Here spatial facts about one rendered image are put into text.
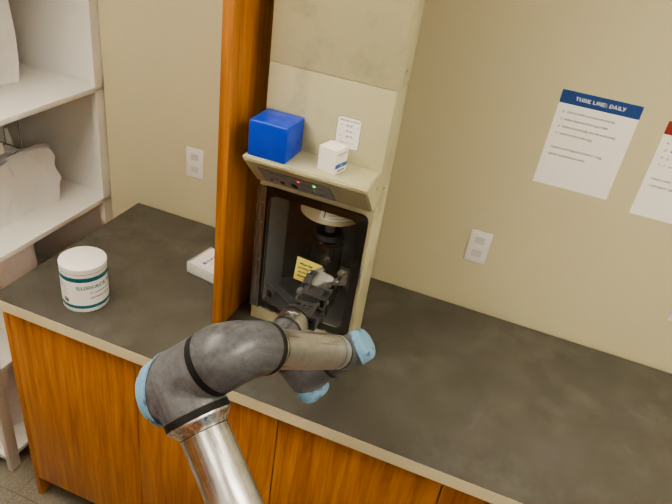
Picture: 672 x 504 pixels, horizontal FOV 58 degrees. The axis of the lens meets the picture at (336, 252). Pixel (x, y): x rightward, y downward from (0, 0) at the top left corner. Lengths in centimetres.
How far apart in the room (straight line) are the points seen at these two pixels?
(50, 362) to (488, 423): 131
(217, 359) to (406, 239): 117
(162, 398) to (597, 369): 138
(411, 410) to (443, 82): 93
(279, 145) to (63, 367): 102
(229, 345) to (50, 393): 126
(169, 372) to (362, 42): 82
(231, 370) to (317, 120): 72
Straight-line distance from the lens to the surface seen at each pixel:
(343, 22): 143
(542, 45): 179
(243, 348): 100
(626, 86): 181
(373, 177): 146
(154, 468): 213
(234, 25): 145
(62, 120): 258
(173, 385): 105
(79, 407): 214
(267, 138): 145
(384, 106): 144
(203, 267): 201
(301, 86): 150
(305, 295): 149
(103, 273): 186
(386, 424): 162
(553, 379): 193
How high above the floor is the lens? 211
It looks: 32 degrees down
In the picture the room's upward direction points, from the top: 9 degrees clockwise
